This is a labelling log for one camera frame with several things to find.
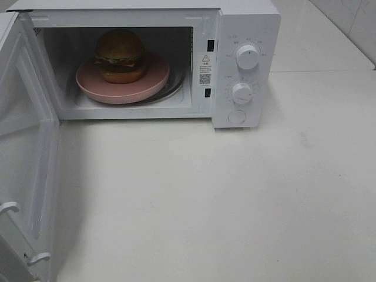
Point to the round white door button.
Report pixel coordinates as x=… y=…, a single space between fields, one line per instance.
x=237 y=117

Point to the white timer knob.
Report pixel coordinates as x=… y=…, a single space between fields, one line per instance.
x=242 y=93

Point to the burger with sesame-free bun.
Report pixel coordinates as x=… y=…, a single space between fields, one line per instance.
x=119 y=56

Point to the pink round plate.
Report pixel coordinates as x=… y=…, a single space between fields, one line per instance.
x=95 y=87

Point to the white microwave door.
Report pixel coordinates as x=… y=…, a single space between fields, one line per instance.
x=29 y=142

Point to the glass microwave turntable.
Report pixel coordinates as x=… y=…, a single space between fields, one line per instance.
x=174 y=83

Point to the white warning label sticker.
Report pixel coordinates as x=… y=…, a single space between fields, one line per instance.
x=205 y=68

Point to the white microwave oven body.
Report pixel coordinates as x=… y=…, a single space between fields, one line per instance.
x=67 y=33

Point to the upper white power knob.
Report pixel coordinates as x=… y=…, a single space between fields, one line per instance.
x=247 y=56

